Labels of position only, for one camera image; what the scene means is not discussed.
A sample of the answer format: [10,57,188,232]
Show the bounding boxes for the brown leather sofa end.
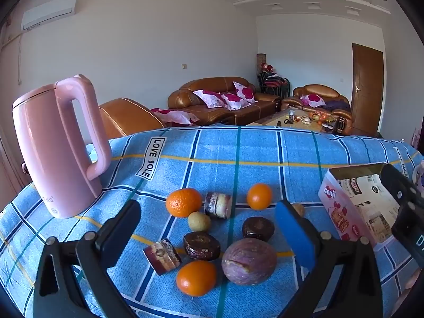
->
[99,98,166,139]

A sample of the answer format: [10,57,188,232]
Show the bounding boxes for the brown leather armchair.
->
[281,84,353,133]

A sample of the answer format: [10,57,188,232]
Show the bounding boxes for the orange mandarin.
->
[176,260,217,297]
[247,183,273,210]
[166,188,203,218]

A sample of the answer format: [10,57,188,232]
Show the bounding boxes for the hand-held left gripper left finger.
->
[33,200,142,318]

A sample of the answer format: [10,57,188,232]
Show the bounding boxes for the brown wooden door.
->
[350,43,385,133]

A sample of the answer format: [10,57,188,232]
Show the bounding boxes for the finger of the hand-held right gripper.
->
[381,164,424,207]

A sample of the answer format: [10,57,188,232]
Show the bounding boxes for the blue plaid tablecloth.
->
[0,124,424,318]

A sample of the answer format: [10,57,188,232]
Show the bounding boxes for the small yellowish longan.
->
[188,211,211,232]

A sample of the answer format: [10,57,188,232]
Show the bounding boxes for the wooden coffee table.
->
[247,108,335,128]

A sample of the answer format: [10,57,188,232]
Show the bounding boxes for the stacked dark chairs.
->
[258,71,290,98]

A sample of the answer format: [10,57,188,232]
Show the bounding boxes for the white air conditioner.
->
[20,0,77,31]

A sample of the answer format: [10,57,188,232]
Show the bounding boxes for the purple passion fruit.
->
[221,237,278,286]

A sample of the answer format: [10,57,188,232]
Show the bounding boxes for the date walnut snack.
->
[143,239,182,276]

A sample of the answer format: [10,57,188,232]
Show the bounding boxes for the wrapped layered cake snack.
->
[204,192,232,220]

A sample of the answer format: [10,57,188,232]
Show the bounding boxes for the brown leather three-seat sofa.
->
[167,77,282,126]

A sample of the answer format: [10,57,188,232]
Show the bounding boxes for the white red floral pillow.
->
[151,108,199,126]
[300,94,326,107]
[232,81,256,103]
[220,93,251,111]
[193,89,229,108]

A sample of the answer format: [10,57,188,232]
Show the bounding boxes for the fruit pile on coffee table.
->
[308,110,333,123]

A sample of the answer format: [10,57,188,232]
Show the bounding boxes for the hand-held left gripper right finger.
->
[275,200,390,318]

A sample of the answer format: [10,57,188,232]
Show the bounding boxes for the pink electric kettle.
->
[12,74,112,219]

